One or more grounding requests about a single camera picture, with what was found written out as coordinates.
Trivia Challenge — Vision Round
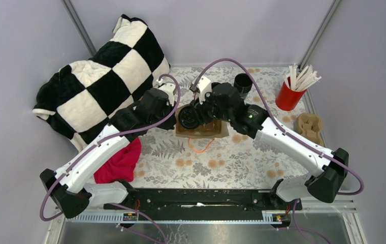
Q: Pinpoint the peach paper bag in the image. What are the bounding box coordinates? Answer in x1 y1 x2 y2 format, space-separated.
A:
175 105 229 154

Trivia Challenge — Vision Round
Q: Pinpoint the black white checkered blanket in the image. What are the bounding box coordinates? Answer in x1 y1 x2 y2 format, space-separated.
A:
32 15 170 151

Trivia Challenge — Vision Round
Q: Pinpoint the white paper straws bundle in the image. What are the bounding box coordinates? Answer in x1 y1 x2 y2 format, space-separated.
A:
283 64 321 92

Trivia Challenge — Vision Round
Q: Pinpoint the brown cardboard cup carrier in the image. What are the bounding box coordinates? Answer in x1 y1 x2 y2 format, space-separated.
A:
295 113 324 146

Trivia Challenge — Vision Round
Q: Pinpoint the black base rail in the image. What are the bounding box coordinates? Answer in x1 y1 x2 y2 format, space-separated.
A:
104 188 294 221

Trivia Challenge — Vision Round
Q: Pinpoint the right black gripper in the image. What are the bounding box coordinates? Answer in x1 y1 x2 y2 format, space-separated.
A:
189 88 233 126

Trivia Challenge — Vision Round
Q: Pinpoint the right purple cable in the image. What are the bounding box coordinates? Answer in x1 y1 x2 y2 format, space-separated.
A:
190 57 365 244

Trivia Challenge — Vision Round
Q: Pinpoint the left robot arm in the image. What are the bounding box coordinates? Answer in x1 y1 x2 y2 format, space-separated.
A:
40 83 181 221

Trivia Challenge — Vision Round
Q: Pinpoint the floral tablecloth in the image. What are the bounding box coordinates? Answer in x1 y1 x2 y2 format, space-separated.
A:
131 67 307 189

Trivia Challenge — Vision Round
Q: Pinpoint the red cloth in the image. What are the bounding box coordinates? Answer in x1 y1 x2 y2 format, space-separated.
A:
93 138 142 184

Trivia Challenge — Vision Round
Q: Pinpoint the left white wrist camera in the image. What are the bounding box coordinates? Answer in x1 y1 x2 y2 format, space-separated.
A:
156 79 176 106

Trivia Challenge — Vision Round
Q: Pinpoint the stack of black cups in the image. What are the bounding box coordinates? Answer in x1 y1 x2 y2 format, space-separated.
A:
233 73 252 100

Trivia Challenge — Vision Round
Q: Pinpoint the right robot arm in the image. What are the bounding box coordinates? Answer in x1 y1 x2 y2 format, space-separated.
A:
191 80 349 209

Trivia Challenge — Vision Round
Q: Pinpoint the black cup lid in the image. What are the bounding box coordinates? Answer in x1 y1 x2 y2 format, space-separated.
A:
178 105 201 130

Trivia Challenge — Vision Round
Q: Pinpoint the red cup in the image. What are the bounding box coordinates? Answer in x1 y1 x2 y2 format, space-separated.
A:
275 82 306 111

